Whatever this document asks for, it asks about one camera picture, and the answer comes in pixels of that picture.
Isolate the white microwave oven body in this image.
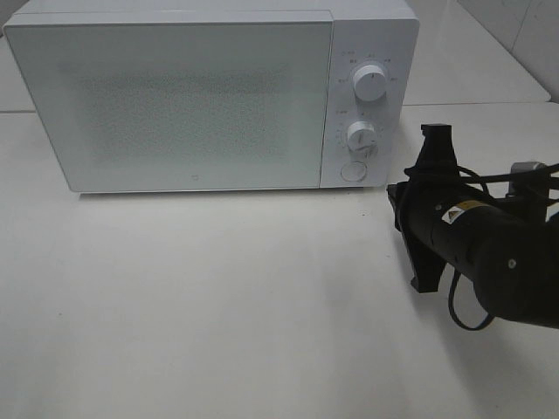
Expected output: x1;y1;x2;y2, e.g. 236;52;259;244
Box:
3;1;419;191

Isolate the round white door button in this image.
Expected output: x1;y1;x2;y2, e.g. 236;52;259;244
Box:
341;161;368;182

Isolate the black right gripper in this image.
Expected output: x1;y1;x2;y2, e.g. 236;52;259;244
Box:
386;124;480;292

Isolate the white microwave door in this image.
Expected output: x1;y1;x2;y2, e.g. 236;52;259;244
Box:
6;23;331;193

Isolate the white power knob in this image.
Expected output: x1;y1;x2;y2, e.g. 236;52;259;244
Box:
352;64;387;102

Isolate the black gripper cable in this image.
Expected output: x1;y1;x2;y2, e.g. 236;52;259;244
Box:
404;163;559;331

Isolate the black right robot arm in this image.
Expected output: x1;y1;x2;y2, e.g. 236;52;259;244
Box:
387;124;558;331

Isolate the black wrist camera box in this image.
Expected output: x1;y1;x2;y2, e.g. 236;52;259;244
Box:
507;161;549;196

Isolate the white timer knob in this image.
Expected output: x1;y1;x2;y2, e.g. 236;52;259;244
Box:
346;120;377;153

